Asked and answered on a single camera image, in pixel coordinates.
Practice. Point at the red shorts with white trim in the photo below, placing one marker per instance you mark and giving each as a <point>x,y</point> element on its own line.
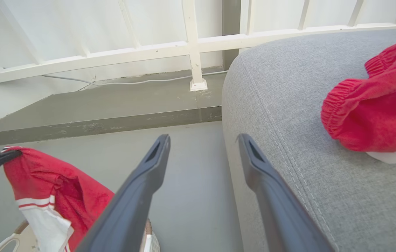
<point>380,105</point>

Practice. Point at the white woven laundry basket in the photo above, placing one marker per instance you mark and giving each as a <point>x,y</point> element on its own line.
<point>22,241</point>

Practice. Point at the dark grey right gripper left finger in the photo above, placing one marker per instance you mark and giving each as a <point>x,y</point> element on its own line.
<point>131,199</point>

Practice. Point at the white metal railing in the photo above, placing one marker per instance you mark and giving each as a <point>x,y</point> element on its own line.
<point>113,55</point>

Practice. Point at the red and white jersey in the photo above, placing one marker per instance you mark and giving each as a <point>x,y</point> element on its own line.
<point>43,182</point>

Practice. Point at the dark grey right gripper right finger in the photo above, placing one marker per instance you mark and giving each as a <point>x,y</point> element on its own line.
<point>275,203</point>

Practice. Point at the grey fabric sofa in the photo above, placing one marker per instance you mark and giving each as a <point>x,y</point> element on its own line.
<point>324,196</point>

